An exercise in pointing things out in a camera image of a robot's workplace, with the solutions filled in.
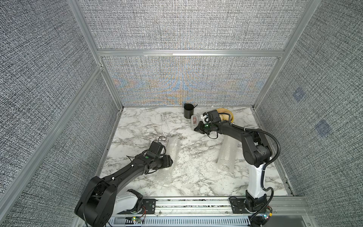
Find tall white ribbed vase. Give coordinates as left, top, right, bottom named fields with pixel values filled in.
left=217, top=136, right=239, bottom=173

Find yellow steamer basket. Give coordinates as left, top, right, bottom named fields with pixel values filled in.
left=217, top=108, right=234, bottom=123

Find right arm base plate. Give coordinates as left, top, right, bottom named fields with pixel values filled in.
left=228, top=197, right=253, bottom=214

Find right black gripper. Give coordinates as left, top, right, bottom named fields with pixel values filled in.
left=192, top=120, right=214, bottom=134

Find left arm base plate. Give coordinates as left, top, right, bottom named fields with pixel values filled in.
left=118, top=199, right=157, bottom=216

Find black cup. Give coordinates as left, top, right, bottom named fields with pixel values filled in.
left=183, top=103, right=198, bottom=119

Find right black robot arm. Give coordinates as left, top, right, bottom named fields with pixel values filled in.
left=194, top=110, right=272, bottom=213

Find small white ribbed vase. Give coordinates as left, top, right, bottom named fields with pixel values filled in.
left=154, top=136, right=182, bottom=185

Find aluminium front rail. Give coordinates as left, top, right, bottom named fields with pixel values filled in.
left=72, top=196, right=318, bottom=227

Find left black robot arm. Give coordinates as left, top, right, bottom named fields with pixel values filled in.
left=74, top=141, right=173, bottom=227

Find right black corrugated cable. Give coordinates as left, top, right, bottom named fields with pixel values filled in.
left=219, top=112, right=281, bottom=225

